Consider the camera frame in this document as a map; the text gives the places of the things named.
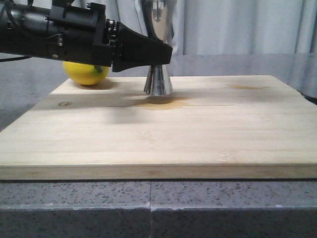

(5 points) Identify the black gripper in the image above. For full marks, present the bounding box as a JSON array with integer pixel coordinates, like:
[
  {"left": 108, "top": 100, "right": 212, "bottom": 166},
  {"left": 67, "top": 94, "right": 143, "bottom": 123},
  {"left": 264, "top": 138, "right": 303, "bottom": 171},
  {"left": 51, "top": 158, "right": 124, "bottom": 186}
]
[{"left": 48, "top": 1, "right": 172, "bottom": 72}]

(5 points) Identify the steel double jigger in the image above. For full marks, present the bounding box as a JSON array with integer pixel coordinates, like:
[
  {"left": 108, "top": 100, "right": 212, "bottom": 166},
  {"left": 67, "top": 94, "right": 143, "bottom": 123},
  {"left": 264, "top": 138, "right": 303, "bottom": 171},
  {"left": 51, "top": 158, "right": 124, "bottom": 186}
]
[{"left": 140, "top": 0, "right": 176, "bottom": 96}]

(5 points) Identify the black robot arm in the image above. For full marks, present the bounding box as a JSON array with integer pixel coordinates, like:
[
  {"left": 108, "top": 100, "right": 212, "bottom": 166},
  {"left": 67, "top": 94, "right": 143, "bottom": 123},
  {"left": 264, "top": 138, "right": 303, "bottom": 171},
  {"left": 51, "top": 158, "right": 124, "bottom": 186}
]
[{"left": 0, "top": 0, "right": 172, "bottom": 72}]

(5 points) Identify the yellow lemon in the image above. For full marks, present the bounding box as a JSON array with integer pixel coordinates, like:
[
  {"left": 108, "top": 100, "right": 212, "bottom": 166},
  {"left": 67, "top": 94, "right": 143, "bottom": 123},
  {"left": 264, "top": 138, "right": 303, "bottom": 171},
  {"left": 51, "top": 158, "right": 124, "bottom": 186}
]
[{"left": 63, "top": 61, "right": 109, "bottom": 86}]

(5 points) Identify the grey curtain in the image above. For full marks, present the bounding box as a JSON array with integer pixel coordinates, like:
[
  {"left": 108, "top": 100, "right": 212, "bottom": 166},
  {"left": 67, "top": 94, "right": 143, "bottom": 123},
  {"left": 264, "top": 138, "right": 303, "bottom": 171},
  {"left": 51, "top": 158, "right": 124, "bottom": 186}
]
[{"left": 73, "top": 0, "right": 317, "bottom": 56}]

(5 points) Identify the light wooden cutting board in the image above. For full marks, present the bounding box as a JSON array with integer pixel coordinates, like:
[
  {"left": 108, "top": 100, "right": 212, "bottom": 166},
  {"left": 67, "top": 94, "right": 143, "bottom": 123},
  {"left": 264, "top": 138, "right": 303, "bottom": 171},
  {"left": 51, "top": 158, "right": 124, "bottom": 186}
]
[{"left": 0, "top": 75, "right": 317, "bottom": 180}]

